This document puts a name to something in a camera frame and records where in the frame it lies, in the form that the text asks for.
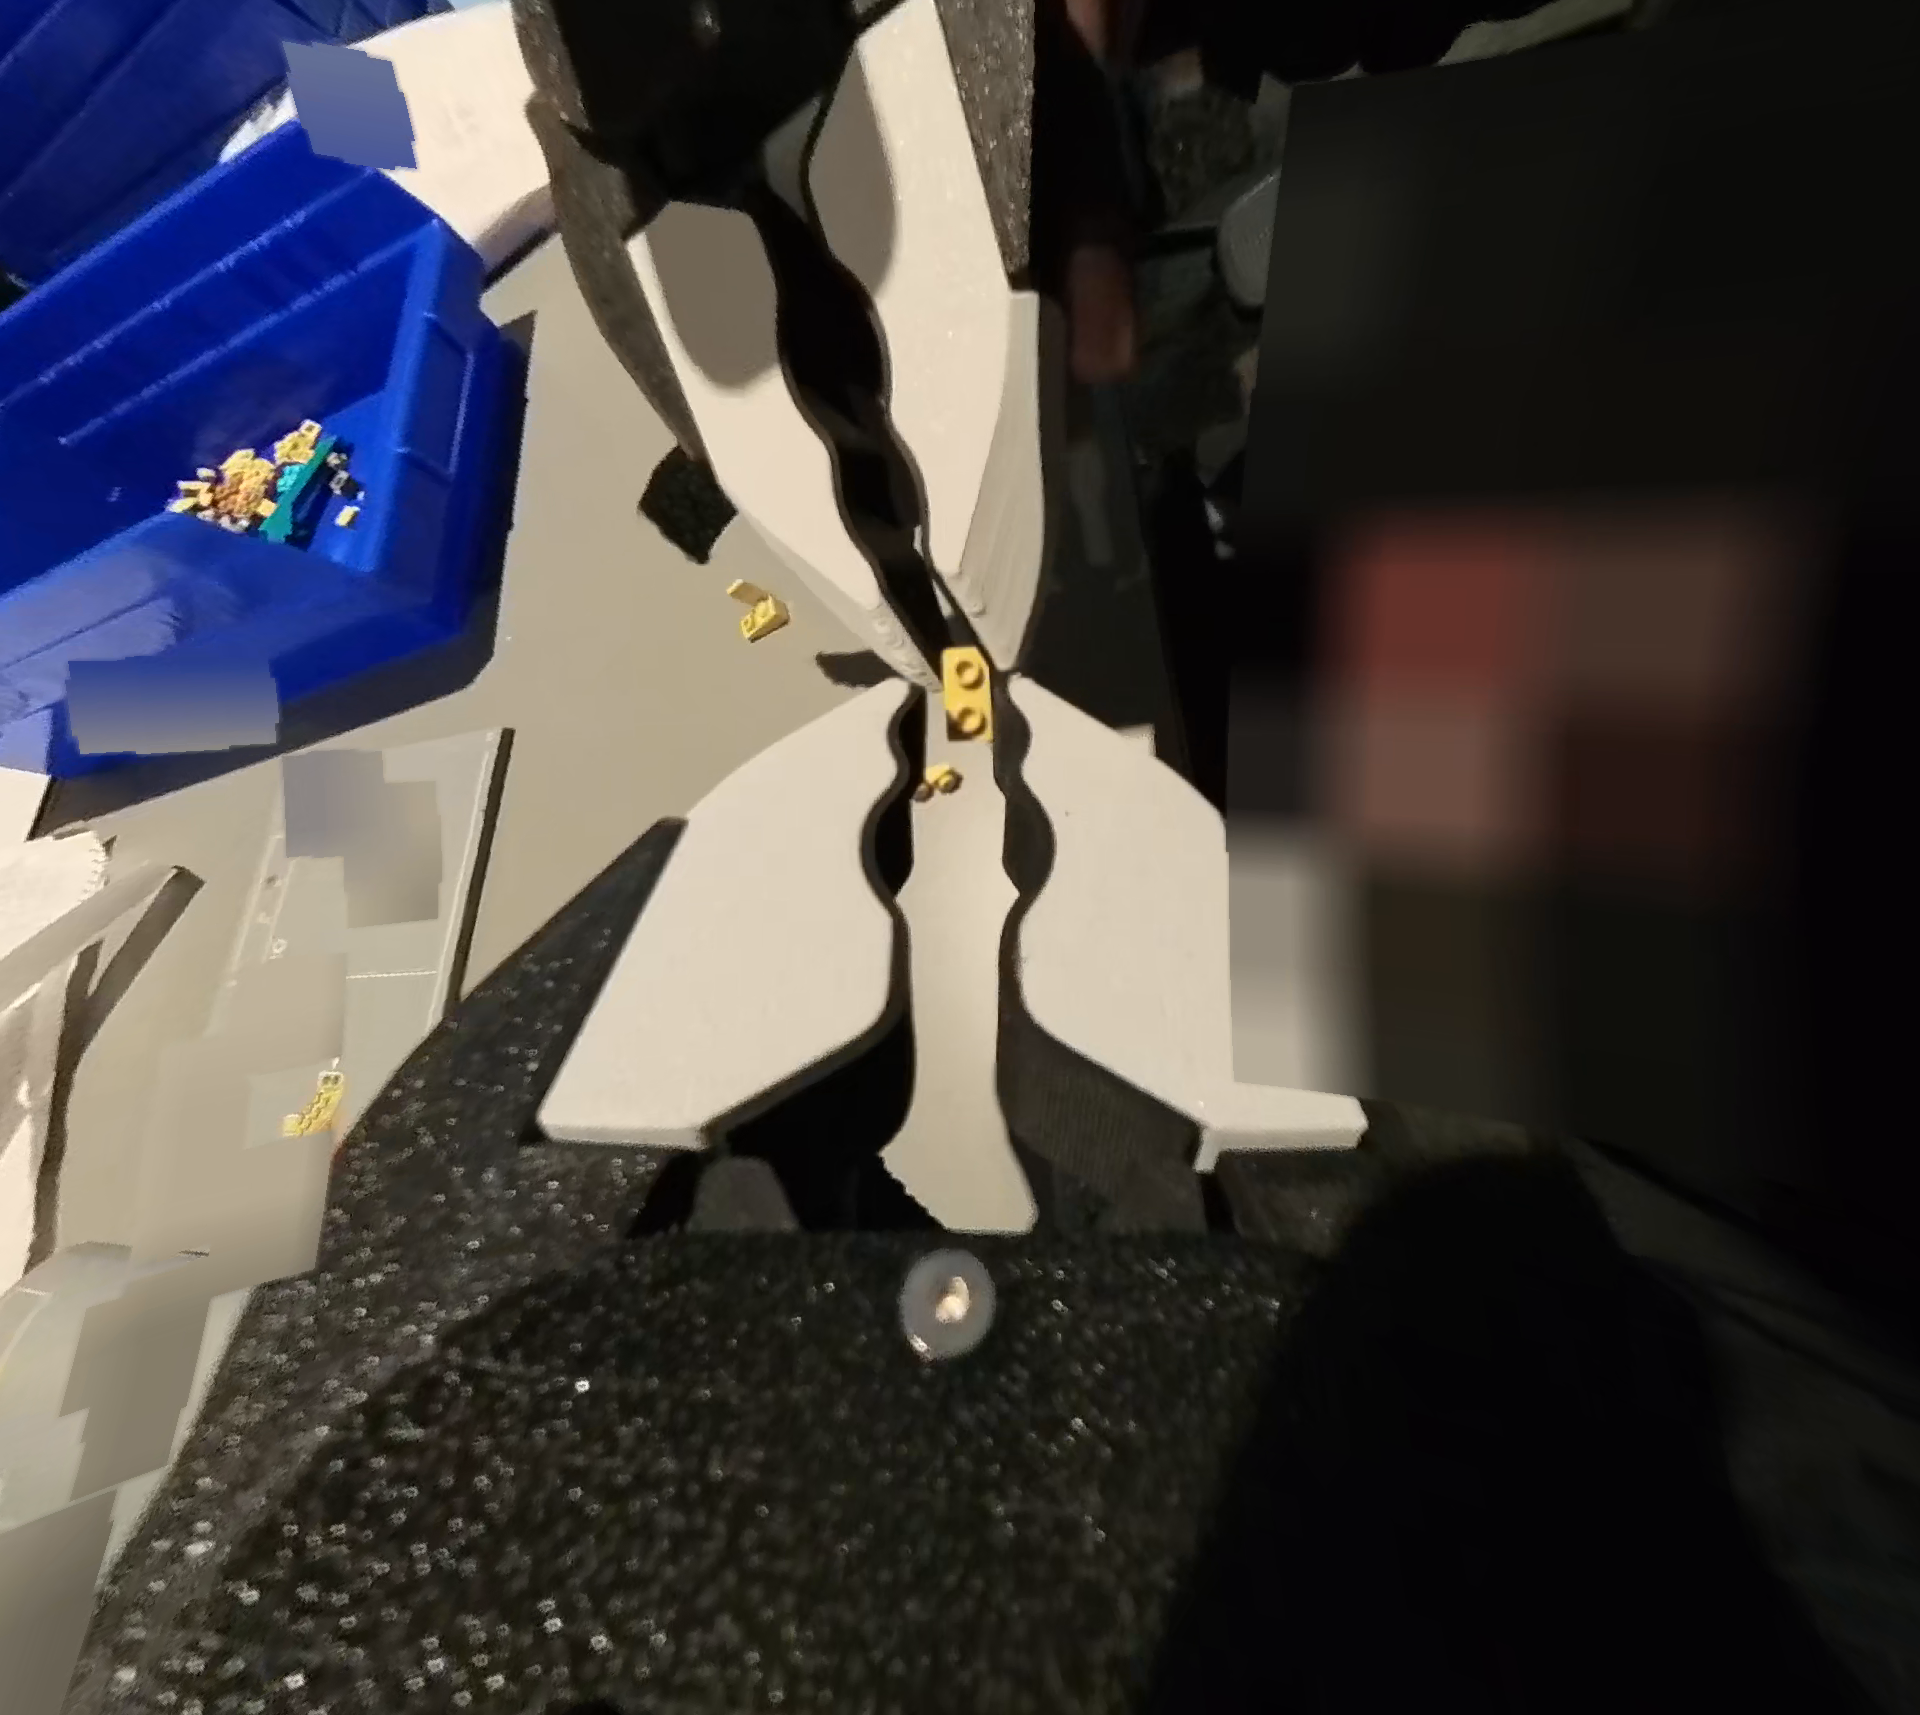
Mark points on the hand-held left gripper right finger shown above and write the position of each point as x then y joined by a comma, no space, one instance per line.
1127,953

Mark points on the pile of toy bricks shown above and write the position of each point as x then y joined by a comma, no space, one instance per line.
271,487

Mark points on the small yellow brick assembly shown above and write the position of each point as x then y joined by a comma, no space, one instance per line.
971,681

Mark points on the grey desk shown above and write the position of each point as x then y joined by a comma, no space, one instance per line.
570,757

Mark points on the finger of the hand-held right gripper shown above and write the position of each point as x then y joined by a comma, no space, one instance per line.
961,277
751,351

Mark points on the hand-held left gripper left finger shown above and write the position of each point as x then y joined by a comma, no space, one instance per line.
736,983

